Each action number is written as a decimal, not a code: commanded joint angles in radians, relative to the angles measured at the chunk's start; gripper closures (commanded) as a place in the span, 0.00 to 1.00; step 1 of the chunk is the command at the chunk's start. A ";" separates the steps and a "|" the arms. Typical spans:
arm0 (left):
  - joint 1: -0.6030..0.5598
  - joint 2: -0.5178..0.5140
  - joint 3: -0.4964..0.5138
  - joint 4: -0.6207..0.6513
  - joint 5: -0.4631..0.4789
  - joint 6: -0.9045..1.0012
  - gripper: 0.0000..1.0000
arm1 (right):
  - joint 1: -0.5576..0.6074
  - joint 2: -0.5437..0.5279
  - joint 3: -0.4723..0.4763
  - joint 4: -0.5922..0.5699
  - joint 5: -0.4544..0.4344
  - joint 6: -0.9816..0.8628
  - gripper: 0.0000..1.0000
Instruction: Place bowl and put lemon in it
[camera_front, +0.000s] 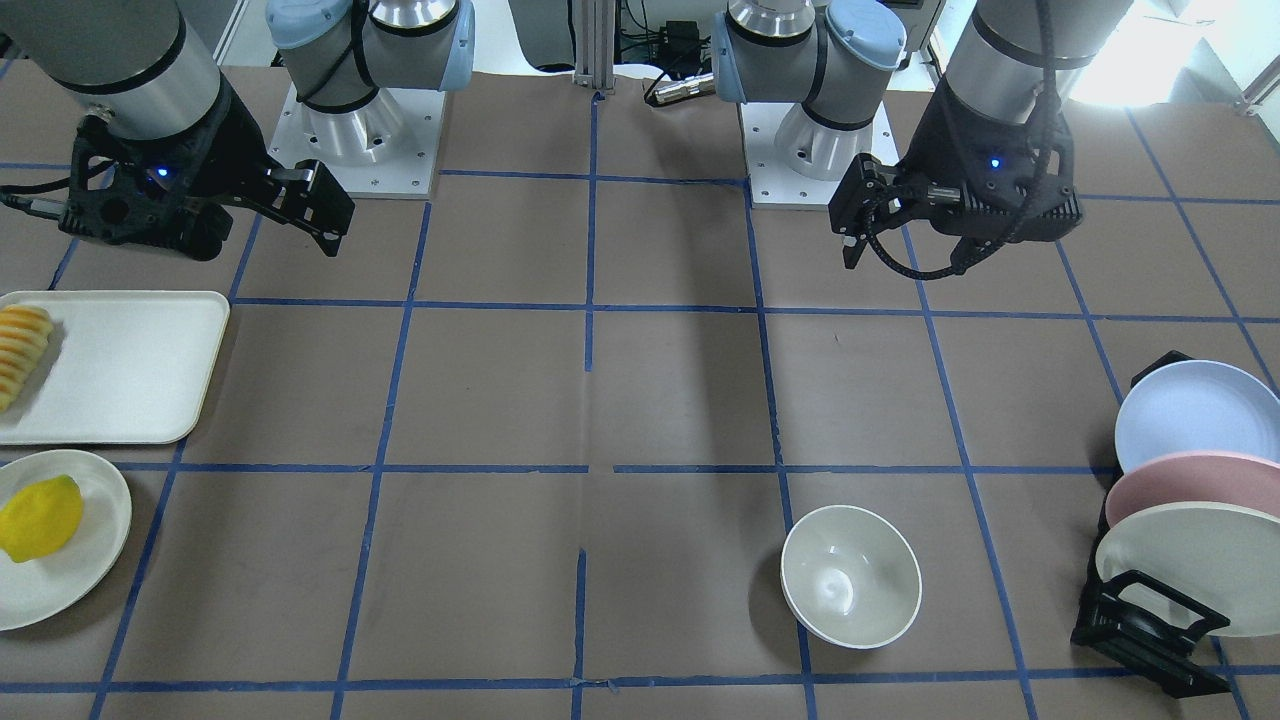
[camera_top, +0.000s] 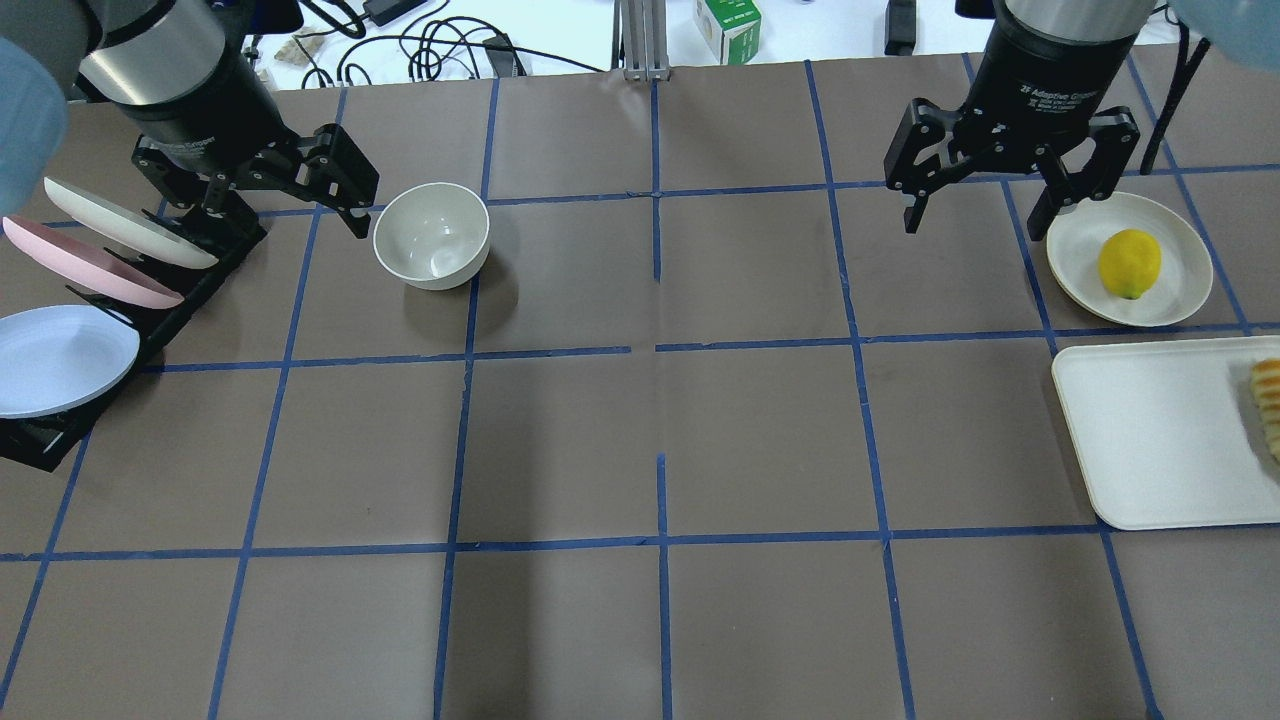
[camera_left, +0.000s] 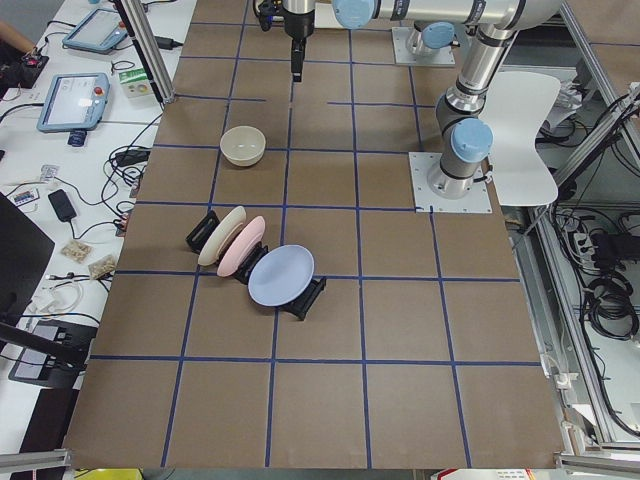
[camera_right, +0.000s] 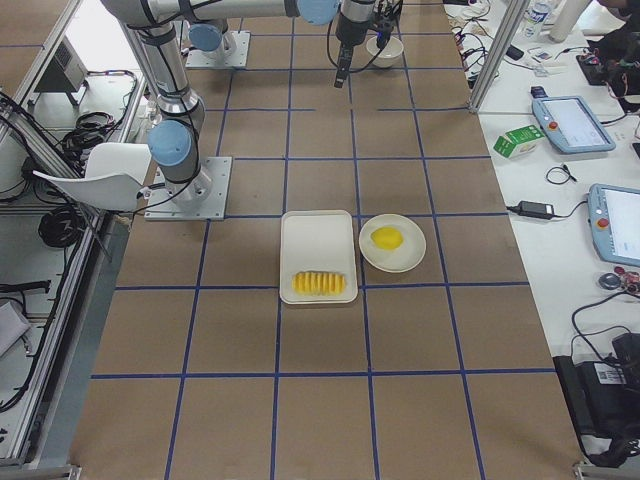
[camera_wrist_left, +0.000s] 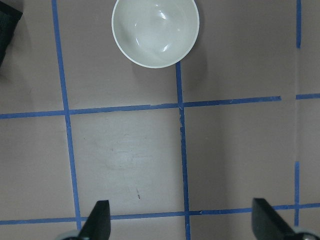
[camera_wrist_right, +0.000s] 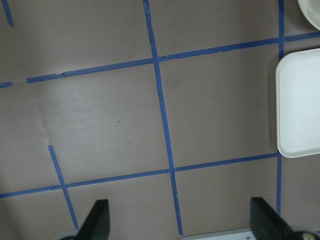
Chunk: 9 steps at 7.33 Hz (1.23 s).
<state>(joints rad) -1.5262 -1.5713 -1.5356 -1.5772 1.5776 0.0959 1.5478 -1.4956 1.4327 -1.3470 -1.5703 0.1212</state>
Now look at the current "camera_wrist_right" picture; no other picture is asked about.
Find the cream round plate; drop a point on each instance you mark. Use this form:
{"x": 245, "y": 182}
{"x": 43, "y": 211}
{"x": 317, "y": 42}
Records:
{"x": 311, "y": 11}

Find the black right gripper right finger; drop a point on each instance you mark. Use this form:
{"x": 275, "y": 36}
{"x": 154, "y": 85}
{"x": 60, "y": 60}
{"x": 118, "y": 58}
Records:
{"x": 265, "y": 223}

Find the white rectangular tray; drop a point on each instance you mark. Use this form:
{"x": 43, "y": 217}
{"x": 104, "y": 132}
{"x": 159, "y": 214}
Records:
{"x": 297, "y": 83}

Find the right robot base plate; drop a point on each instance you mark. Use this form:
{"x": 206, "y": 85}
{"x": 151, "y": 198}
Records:
{"x": 234, "y": 234}

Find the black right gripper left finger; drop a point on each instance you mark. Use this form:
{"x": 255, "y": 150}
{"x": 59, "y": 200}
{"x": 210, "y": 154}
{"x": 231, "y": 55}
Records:
{"x": 97, "y": 224}

